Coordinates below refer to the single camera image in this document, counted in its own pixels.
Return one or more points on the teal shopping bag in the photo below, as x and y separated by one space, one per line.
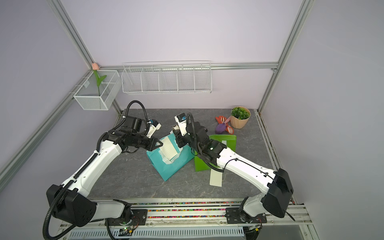
166 168

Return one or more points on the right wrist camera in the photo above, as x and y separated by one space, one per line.
181 121

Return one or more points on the green shopping bag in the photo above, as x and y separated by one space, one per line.
213 151

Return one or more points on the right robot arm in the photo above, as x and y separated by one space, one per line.
275 187

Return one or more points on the green potted plant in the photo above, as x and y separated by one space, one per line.
240 113

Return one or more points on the beige plant pot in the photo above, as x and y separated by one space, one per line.
238 124

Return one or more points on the red white garden glove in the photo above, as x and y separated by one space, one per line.
225 123

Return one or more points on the white mesh box basket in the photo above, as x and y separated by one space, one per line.
87 95

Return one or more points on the white lined receipt paper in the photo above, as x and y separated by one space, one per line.
168 150

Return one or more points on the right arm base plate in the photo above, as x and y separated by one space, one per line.
236 216

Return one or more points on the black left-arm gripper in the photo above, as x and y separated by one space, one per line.
151 146

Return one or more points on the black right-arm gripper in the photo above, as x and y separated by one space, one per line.
180 138

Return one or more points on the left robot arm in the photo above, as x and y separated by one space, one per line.
69 201

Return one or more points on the artificial pink tulip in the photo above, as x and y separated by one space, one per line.
99 79

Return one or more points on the white wire wall basket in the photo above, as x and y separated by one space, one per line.
167 77

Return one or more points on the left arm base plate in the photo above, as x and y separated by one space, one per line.
134 217

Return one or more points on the purple garden trowel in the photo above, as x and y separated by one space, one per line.
221 126

